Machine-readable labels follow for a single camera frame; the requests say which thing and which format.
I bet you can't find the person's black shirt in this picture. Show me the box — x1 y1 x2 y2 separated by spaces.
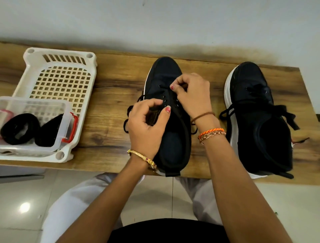
107 218 231 243

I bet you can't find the black rolled band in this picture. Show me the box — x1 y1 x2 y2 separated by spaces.
0 113 41 146
34 113 66 148

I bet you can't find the white plastic lattice basket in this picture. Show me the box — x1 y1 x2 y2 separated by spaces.
0 47 98 164

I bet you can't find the person's left forearm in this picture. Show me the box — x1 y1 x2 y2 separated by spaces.
56 156 157 243

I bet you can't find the person's left hand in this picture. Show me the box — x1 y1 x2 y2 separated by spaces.
127 98 172 161

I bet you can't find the person's right forearm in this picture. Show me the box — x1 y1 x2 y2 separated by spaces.
192 116 294 243

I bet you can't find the gold bracelet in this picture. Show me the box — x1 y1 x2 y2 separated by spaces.
126 149 159 172

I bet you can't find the clear container with red handles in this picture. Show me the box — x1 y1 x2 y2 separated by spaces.
0 96 80 154

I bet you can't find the black sneaker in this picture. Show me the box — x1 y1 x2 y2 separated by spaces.
223 61 296 180
142 56 193 177

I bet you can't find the person's right hand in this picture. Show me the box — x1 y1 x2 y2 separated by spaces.
170 73 221 127

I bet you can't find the orange braided bracelet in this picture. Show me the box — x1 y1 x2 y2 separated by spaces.
197 127 227 145

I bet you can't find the white box under table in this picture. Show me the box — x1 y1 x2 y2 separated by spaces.
0 166 46 184

